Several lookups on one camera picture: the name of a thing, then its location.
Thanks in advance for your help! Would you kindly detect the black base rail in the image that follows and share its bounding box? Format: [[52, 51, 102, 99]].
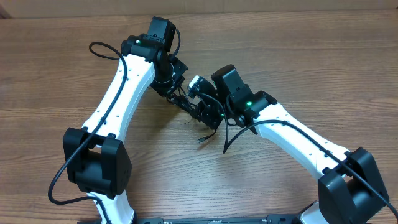
[[77, 200, 321, 224]]

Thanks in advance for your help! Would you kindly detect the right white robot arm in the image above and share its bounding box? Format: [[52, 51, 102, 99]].
[[187, 65, 397, 224]]

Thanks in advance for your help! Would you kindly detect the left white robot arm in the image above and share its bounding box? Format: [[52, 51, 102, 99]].
[[62, 17, 187, 223]]

